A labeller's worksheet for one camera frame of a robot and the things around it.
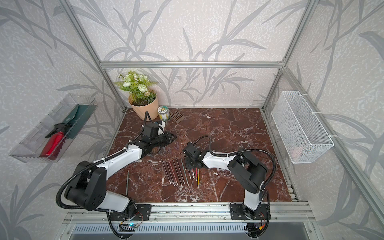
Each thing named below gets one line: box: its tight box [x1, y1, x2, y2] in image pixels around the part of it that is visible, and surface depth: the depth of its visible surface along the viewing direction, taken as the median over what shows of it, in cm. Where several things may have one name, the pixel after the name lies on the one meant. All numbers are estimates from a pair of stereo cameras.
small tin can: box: [157, 105, 170, 122], surface depth 111 cm
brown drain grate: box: [170, 110, 185, 123], surface depth 116 cm
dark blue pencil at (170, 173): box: [165, 159, 176, 186], surface depth 88 cm
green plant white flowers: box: [113, 71, 159, 106], surface depth 100 cm
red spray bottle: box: [39, 123, 72, 161], surface depth 61 cm
